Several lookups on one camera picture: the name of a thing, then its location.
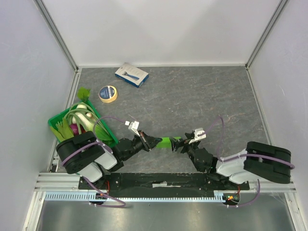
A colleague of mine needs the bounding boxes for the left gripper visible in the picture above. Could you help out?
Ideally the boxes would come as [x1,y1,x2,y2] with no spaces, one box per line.
[123,130,162,161]

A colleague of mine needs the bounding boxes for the green paper box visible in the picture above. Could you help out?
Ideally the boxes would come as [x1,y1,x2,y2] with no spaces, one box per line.
[155,137,171,149]

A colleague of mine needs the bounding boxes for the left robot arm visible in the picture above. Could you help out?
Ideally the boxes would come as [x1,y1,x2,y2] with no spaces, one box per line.
[56,130,163,189]

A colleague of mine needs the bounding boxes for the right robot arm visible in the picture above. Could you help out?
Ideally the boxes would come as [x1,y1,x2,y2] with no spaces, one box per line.
[169,129,295,190]

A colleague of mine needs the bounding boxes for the white razor box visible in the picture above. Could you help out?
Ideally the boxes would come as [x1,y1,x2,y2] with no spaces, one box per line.
[115,63,149,88]

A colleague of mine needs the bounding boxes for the toy bok choy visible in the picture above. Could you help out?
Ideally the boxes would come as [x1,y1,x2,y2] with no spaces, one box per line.
[93,122,113,143]

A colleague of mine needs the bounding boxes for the masking tape roll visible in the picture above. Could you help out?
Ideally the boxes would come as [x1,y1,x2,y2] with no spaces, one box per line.
[99,85,118,103]

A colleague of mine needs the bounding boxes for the green plastic basket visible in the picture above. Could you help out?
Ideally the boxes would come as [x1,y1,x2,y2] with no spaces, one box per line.
[48,101,118,148]

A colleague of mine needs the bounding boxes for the purple toy onion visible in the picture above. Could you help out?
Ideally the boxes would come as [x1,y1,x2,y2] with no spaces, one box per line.
[69,123,81,136]

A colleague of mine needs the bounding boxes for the white toy radish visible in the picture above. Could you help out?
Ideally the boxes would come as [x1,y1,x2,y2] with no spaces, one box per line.
[76,103,88,112]

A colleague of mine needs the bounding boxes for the toy green leaf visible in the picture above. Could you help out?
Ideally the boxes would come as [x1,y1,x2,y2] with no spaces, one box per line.
[77,87,90,102]

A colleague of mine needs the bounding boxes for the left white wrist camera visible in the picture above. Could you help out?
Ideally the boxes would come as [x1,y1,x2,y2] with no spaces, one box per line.
[125,121,139,135]

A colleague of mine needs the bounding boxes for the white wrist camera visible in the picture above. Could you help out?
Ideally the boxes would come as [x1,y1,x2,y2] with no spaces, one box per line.
[189,128,206,144]
[125,121,139,135]

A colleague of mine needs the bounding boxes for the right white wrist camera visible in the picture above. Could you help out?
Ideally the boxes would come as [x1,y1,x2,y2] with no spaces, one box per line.
[189,128,206,144]

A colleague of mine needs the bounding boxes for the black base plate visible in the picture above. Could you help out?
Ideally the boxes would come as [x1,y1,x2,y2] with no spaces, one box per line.
[93,173,250,192]

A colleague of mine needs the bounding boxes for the slotted cable duct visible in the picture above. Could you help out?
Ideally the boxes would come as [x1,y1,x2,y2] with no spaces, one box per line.
[44,192,227,203]

